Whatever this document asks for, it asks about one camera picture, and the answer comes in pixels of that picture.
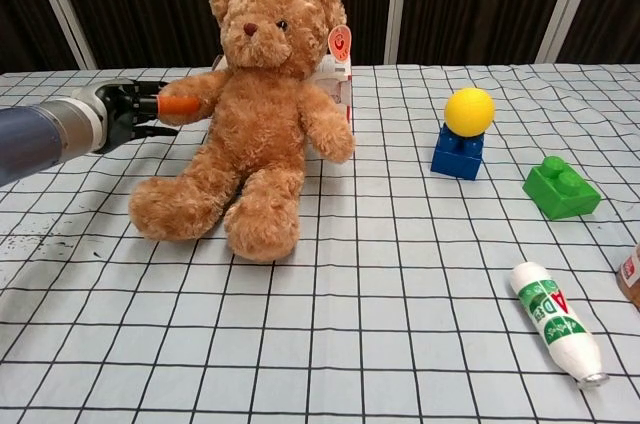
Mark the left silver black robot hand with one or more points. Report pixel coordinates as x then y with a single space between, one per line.
122 109

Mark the brown plush teddy bear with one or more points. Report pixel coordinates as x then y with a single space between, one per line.
265 144

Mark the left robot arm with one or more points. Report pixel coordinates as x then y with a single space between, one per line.
45 136

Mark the white cardboard box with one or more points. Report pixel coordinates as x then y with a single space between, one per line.
336 86

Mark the orange white hang tag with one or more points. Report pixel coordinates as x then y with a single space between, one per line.
340 43

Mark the blue checked tablecloth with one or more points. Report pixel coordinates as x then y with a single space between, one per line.
320 319

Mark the blue toy building brick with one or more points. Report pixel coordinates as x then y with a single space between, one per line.
457 159

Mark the yellow ball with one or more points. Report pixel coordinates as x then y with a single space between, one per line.
470 111

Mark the green toy building brick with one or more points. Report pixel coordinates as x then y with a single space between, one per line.
560 191

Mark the white bottle green label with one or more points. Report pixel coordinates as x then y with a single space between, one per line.
552 319

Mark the white aluminium frame post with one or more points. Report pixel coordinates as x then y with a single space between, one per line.
62 6
401 4
565 4

